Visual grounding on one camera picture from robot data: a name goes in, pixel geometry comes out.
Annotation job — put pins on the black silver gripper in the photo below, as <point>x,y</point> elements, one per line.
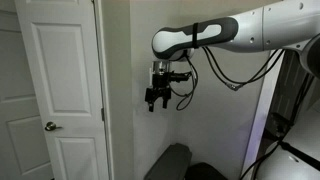
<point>161,80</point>

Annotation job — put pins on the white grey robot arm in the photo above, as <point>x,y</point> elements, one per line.
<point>250,30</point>

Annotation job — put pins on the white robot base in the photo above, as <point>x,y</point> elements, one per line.
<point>283,166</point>

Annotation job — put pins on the metal door hinge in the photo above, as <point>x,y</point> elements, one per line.
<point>102,114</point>

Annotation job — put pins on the black rounded object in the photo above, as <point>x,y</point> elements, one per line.
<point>205,172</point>

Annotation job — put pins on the metal door knob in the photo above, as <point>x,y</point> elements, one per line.
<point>50,126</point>

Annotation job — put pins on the white panelled closet door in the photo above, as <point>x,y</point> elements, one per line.
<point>16,100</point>

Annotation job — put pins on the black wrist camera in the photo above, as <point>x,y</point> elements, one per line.
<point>181,76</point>

